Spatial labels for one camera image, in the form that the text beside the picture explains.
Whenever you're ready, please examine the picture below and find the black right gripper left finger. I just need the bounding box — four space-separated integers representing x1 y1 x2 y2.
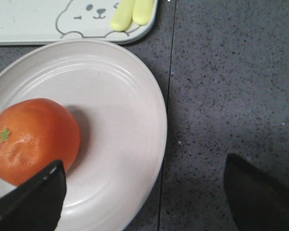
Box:
0 160 66 231

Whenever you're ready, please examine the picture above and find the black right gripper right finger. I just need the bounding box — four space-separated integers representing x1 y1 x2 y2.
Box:
223 154 289 231

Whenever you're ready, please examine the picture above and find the orange toy mandarin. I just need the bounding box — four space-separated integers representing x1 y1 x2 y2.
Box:
0 98 81 186

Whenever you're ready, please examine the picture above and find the beige round plate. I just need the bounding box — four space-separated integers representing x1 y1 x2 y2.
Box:
0 39 167 231

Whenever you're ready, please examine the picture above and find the white rectangular tray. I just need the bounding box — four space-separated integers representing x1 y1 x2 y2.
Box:
0 0 158 45

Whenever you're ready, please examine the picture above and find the pale yellow utensil right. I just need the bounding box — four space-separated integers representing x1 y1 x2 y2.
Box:
132 0 154 26

